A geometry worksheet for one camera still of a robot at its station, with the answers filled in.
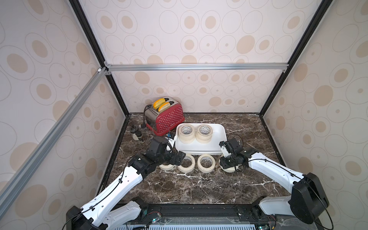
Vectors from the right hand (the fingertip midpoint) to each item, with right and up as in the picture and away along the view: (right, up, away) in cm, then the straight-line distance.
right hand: (221, 164), depth 85 cm
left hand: (-23, +9, -11) cm, 28 cm away
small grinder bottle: (-57, +21, +12) cm, 62 cm away
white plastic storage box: (-3, +8, +14) cm, 16 cm away
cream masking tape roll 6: (+3, -2, -5) cm, 6 cm away
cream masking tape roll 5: (-34, -3, +3) cm, 35 cm away
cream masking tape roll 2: (-8, +17, +19) cm, 27 cm away
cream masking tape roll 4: (-9, -4, +2) cm, 10 cm away
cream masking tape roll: (-21, +17, +20) cm, 34 cm away
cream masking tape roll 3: (-21, -4, +1) cm, 21 cm away
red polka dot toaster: (-37, +26, +13) cm, 46 cm away
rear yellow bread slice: (-40, +39, +13) cm, 57 cm away
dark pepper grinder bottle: (-53, +17, +11) cm, 57 cm away
